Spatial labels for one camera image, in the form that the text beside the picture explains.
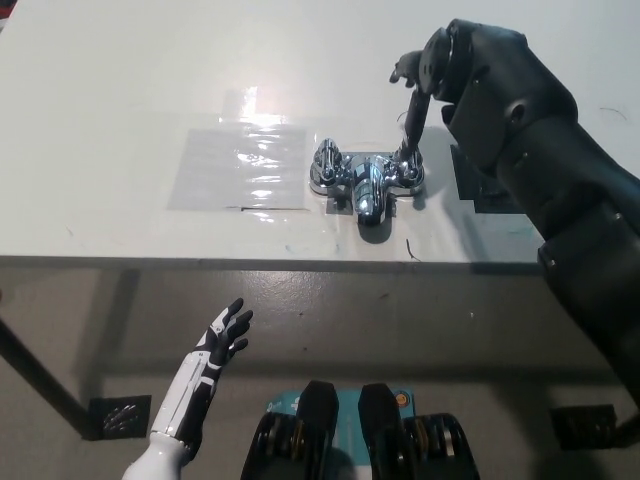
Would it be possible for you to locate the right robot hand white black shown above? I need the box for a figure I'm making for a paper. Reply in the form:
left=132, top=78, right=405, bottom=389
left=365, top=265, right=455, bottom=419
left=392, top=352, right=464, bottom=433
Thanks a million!
left=388, top=47, right=434, bottom=166

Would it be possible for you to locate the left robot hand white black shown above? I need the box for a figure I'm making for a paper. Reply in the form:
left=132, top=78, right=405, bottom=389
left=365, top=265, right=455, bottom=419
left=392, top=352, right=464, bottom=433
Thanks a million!
left=149, top=298, right=255, bottom=451

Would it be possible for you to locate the chrome two-handle faucet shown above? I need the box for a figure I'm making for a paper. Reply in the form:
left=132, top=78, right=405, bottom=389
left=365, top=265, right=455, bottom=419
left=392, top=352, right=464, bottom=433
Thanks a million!
left=308, top=137, right=429, bottom=226

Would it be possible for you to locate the black floor tape patch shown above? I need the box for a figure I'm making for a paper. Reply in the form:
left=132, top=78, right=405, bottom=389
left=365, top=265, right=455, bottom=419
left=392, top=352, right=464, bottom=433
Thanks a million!
left=88, top=394, right=153, bottom=441
left=548, top=403, right=619, bottom=451

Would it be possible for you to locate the black tape square patch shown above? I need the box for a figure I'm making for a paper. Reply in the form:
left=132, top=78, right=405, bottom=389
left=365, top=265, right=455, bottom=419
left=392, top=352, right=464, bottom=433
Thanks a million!
left=449, top=144, right=526, bottom=215

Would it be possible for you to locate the black table leg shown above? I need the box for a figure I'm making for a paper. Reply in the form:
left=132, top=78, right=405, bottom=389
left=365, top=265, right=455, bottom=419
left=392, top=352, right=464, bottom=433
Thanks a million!
left=0, top=314, right=91, bottom=439

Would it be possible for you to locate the clear plastic film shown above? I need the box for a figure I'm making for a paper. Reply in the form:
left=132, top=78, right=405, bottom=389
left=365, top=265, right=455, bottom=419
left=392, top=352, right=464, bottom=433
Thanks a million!
left=132, top=87, right=341, bottom=254

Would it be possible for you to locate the clear plastic sheet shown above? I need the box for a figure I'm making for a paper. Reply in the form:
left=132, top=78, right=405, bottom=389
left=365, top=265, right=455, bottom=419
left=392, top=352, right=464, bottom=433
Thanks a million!
left=167, top=128, right=309, bottom=211

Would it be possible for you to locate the grey faucet base plate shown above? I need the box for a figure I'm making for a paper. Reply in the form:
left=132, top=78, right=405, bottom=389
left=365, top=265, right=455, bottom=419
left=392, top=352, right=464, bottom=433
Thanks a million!
left=325, top=193, right=399, bottom=216

